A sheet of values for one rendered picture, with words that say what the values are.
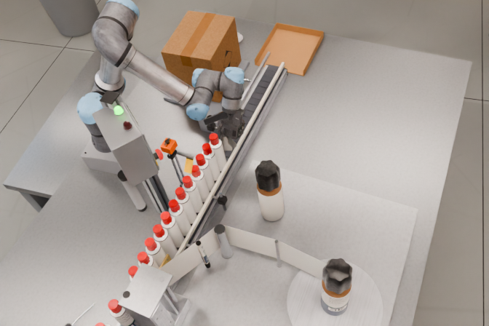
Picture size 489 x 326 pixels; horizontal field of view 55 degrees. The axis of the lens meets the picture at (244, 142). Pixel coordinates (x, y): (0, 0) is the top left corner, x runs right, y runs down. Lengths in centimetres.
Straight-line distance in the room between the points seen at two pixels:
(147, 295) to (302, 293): 52
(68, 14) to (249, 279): 305
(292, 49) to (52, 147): 127
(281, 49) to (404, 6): 189
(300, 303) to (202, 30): 124
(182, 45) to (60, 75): 207
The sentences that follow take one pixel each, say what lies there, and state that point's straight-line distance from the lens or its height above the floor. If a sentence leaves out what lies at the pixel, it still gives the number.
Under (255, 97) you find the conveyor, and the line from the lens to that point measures 216.
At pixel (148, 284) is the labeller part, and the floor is 114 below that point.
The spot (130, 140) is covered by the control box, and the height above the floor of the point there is 147.
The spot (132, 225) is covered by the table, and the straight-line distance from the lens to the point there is 195.
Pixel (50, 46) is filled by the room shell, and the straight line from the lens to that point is 439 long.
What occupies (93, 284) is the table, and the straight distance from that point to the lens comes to 190.
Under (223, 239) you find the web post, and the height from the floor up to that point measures 103.
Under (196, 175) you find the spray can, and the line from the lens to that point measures 171.
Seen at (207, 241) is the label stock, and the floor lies 101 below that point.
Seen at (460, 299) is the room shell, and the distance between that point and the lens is 271.
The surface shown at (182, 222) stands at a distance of 171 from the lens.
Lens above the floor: 245
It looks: 52 degrees down
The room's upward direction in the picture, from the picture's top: 10 degrees counter-clockwise
